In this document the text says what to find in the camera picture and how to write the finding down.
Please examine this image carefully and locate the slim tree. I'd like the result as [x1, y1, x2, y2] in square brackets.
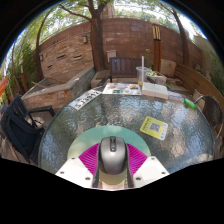
[165, 6, 192, 68]

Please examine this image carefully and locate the blue and white tissue pack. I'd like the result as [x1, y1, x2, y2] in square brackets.
[168, 90, 185, 103]

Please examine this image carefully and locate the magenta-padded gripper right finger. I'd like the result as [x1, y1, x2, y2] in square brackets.
[125, 142, 170, 189]

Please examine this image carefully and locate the grey and black computer mouse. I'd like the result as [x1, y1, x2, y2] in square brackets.
[98, 135, 129, 176]

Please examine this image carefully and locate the white number sign plate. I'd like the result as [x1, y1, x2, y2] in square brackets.
[68, 88, 103, 111]

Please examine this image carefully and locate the grey wall box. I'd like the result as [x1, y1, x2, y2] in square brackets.
[105, 49, 118, 63]

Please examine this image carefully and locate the colourful printed magazine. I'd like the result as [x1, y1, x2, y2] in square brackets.
[101, 82, 143, 97]

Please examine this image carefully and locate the beige stone block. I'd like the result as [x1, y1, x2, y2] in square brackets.
[160, 58, 177, 79]

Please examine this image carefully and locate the thick forked tree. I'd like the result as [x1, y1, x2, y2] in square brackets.
[59, 0, 115, 72]

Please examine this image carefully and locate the curved wooden bench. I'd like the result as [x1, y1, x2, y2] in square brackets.
[173, 62, 224, 113]

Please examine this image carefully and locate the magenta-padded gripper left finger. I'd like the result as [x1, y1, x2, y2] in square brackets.
[54, 142, 101, 189]

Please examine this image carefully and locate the yellow code card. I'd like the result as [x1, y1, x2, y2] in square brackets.
[139, 115, 169, 141]

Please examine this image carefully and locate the wooden garden lamp post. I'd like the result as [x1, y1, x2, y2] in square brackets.
[149, 18, 163, 73]

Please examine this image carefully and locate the dark wooden slatted chair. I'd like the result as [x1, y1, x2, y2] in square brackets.
[96, 56, 144, 88]

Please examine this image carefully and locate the concrete planter with plants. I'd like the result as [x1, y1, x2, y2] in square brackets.
[147, 69, 168, 86]

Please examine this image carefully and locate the round green mouse pad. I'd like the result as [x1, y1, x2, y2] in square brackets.
[67, 125, 152, 188]

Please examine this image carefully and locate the black plastic garden chair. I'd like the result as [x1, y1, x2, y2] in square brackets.
[0, 94, 56, 165]

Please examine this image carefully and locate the stone garden basin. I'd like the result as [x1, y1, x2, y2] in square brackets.
[21, 65, 97, 115]

